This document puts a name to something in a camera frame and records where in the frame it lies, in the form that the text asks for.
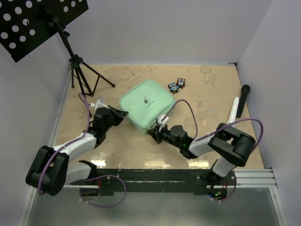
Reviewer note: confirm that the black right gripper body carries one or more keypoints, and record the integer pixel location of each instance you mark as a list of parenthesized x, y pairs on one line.
[(167, 138)]

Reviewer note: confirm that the mint green medicine case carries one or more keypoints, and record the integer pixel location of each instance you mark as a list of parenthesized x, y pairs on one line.
[(144, 103)]

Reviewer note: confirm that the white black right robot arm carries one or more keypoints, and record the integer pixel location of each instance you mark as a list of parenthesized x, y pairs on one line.
[(233, 145)]

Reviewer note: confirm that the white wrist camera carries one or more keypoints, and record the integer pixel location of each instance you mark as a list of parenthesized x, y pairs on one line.
[(99, 103), (162, 120)]

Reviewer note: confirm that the white microphone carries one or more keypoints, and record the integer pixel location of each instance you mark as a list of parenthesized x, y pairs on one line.
[(233, 112)]

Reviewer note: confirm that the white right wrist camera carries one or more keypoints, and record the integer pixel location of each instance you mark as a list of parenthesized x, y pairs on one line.
[(162, 120)]

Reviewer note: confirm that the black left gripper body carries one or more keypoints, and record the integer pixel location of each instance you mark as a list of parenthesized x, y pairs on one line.
[(114, 121)]

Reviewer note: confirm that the black music stand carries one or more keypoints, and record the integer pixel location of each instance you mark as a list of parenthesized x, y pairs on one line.
[(26, 24)]

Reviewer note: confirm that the blue owl number block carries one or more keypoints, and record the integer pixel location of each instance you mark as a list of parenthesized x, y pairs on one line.
[(173, 87)]

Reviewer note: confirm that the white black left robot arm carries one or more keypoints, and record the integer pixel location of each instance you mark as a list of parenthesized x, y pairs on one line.
[(50, 169)]

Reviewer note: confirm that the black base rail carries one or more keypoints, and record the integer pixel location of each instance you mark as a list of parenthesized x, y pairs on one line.
[(195, 181)]

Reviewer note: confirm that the black microphone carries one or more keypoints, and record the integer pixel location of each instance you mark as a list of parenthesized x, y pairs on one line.
[(244, 92)]

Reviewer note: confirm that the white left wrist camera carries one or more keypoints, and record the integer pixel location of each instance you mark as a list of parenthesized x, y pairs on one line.
[(99, 103)]

